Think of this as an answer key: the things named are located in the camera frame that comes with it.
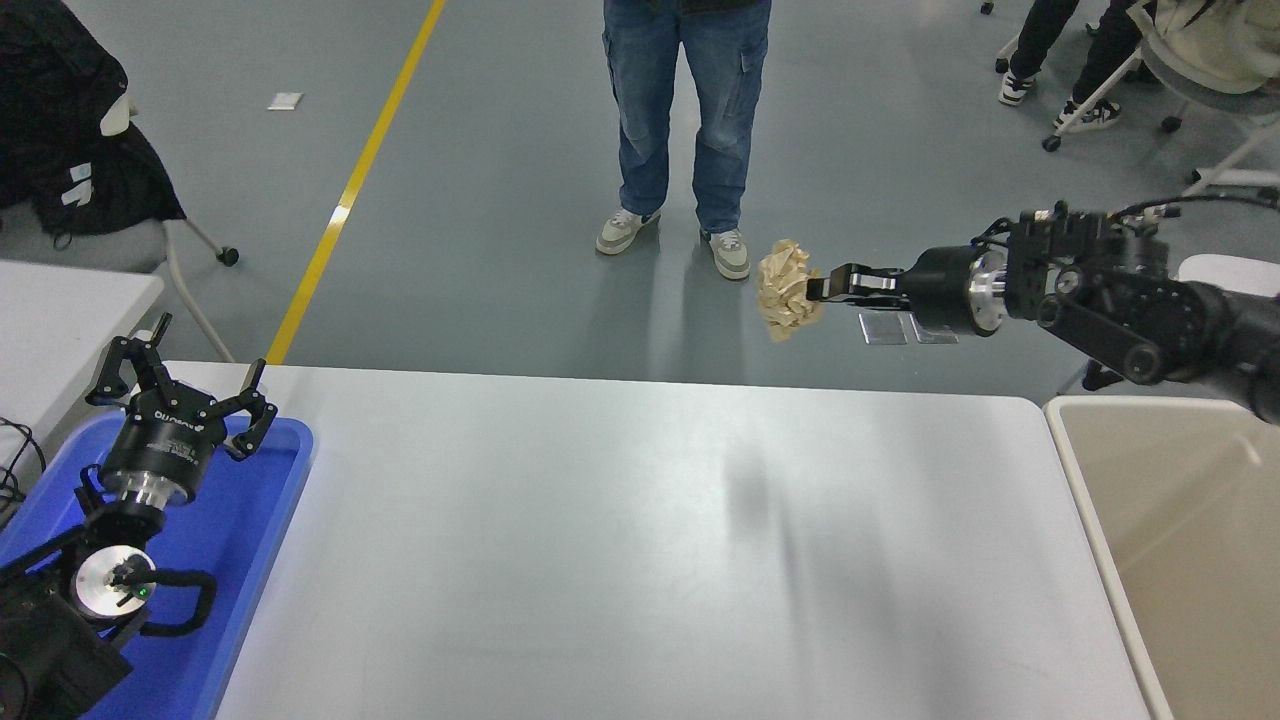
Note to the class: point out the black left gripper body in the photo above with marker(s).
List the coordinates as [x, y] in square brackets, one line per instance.
[160, 445]

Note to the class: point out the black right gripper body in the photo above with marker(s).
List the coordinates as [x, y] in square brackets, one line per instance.
[940, 290]

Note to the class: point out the tan paper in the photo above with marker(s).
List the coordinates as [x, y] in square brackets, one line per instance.
[785, 295]

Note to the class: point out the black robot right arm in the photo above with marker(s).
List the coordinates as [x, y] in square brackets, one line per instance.
[1150, 300]

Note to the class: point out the metal floor plate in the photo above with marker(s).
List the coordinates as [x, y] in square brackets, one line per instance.
[883, 332]
[915, 339]

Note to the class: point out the white side table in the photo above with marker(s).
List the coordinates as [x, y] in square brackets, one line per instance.
[60, 320]

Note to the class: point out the blue plastic tray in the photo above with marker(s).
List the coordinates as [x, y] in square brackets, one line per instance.
[230, 520]

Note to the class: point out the yellow floor tape line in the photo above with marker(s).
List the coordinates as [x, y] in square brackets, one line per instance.
[350, 190]

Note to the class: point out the black jacket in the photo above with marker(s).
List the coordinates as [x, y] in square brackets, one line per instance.
[60, 120]

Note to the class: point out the person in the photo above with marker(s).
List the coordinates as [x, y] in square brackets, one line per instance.
[1100, 50]
[640, 100]

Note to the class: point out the white paper scrap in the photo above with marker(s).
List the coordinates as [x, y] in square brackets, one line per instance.
[285, 100]

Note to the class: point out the grey white-legged wheeled chair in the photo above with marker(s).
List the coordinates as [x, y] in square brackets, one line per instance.
[1210, 100]

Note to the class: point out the large pale bin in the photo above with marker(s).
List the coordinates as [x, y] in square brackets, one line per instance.
[1150, 560]

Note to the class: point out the cream coat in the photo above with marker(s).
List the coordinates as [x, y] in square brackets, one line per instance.
[1220, 40]

